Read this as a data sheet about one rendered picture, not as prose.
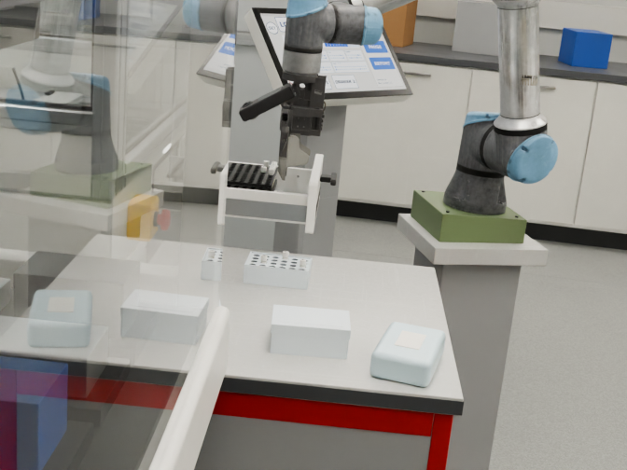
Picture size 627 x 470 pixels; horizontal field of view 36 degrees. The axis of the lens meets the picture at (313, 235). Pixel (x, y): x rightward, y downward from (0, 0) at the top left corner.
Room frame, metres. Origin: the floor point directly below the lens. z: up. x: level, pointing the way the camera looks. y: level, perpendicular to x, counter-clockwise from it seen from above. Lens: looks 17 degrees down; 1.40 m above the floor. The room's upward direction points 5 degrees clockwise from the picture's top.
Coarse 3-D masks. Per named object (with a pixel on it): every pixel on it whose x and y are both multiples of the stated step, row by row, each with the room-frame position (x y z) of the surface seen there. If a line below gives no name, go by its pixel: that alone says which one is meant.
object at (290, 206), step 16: (288, 176) 2.16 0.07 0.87; (304, 176) 2.16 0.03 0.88; (240, 192) 1.92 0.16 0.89; (256, 192) 1.92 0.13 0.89; (272, 192) 1.92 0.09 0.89; (288, 192) 2.16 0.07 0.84; (304, 192) 2.16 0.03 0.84; (240, 208) 1.92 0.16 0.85; (256, 208) 1.92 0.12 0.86; (272, 208) 1.92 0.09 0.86; (288, 208) 1.92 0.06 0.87; (304, 208) 1.92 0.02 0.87; (304, 224) 1.92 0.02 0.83
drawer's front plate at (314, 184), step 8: (320, 160) 2.11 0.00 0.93; (320, 168) 2.04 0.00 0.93; (312, 176) 1.95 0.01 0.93; (312, 184) 1.90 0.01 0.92; (320, 184) 2.16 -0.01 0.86; (312, 192) 1.90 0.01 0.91; (312, 200) 1.90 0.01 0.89; (312, 208) 1.90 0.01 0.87; (312, 216) 1.90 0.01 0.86; (312, 224) 1.90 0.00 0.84; (312, 232) 1.90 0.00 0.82
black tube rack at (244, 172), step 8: (232, 168) 2.08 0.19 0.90; (240, 168) 2.09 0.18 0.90; (248, 168) 2.09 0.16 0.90; (256, 168) 2.11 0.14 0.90; (232, 176) 2.00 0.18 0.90; (240, 176) 2.01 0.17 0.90; (248, 176) 2.02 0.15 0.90; (256, 176) 2.02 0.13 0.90; (264, 176) 2.03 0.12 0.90; (232, 184) 1.96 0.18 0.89; (240, 184) 1.96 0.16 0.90; (248, 184) 1.96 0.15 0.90; (256, 184) 1.96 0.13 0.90
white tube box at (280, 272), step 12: (252, 252) 1.81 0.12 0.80; (252, 264) 1.75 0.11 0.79; (264, 264) 1.75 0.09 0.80; (276, 264) 1.76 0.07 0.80; (288, 264) 1.77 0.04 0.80; (252, 276) 1.73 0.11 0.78; (264, 276) 1.73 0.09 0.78; (276, 276) 1.73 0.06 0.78; (288, 276) 1.73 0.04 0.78; (300, 276) 1.73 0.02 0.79; (300, 288) 1.73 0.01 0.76
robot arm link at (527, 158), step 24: (504, 0) 2.04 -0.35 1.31; (528, 0) 2.03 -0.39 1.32; (504, 24) 2.07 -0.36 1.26; (528, 24) 2.05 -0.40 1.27; (504, 48) 2.07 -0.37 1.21; (528, 48) 2.06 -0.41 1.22; (504, 72) 2.08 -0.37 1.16; (528, 72) 2.06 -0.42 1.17; (504, 96) 2.09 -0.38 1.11; (528, 96) 2.07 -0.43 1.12; (504, 120) 2.09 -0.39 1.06; (528, 120) 2.07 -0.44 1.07; (504, 144) 2.08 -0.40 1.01; (528, 144) 2.04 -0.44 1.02; (552, 144) 2.08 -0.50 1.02; (504, 168) 2.09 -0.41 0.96; (528, 168) 2.06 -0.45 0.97; (552, 168) 2.09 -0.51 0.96
